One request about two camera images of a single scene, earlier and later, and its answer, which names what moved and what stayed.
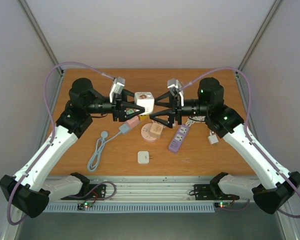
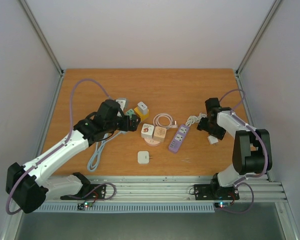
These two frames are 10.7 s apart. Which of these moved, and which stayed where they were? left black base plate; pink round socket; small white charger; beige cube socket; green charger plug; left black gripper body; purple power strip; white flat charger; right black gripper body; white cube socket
Moved: pink round socket; white cube socket; left black gripper body; beige cube socket; right black gripper body
Stayed: green charger plug; white flat charger; small white charger; left black base plate; purple power strip
